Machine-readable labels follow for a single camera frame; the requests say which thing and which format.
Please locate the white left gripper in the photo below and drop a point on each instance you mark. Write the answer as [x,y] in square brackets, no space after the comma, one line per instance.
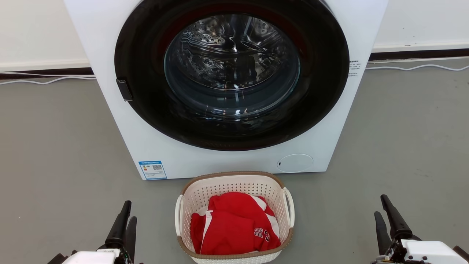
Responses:
[95,257]

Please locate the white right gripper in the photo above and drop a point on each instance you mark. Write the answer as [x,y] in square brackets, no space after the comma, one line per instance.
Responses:
[425,253]

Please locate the white laundry basket brown rim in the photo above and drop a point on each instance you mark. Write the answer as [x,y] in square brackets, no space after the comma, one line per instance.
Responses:
[205,189]

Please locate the blue energy label sticker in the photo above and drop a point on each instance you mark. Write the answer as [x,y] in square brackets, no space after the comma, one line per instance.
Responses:
[152,170]

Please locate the red white sports garment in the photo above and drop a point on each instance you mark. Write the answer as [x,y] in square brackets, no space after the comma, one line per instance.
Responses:
[227,231]

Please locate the round white filter cover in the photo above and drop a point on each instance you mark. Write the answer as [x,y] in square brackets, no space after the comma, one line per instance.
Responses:
[295,163]

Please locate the black round washer door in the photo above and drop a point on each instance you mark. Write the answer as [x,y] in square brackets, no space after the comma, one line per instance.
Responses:
[146,91]

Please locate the small black text sticker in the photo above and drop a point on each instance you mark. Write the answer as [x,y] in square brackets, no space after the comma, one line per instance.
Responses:
[353,68]

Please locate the white front-load washing machine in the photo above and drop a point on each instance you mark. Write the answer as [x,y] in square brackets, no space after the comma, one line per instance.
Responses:
[110,44]

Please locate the steel perforated washer drum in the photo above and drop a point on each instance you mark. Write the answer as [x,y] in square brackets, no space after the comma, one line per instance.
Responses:
[231,62]

